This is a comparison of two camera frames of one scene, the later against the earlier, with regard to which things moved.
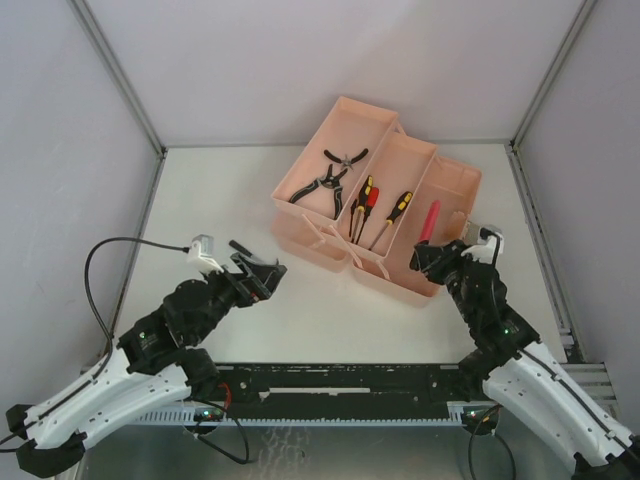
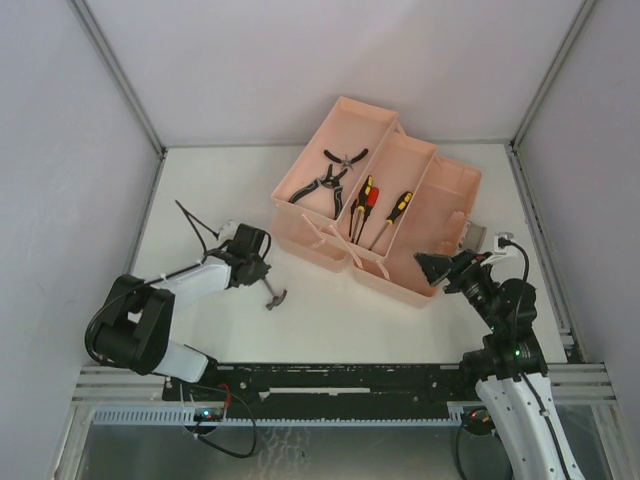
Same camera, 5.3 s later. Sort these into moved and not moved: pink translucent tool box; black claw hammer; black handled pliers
Moved: black claw hammer
Not moved: pink translucent tool box; black handled pliers
